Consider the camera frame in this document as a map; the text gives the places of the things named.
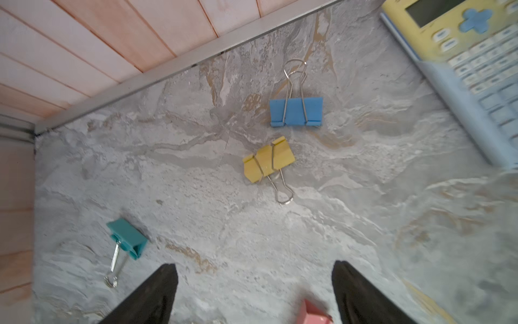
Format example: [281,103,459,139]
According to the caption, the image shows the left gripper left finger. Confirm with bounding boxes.
[100,263,178,324]

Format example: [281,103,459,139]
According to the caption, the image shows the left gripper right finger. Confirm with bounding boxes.
[331,261,415,324]

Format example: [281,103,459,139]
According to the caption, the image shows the pink binder clip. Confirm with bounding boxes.
[295,299,334,324]

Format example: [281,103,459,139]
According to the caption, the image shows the yellow binder clip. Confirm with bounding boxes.
[242,136,295,205]

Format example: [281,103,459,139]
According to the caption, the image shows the blue binder clip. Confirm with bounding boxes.
[269,58,324,128]

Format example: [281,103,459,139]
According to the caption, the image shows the teal binder clip left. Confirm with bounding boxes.
[104,218,148,288]

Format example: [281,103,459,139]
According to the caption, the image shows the yellow blue calculator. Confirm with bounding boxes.
[380,0,517,170]

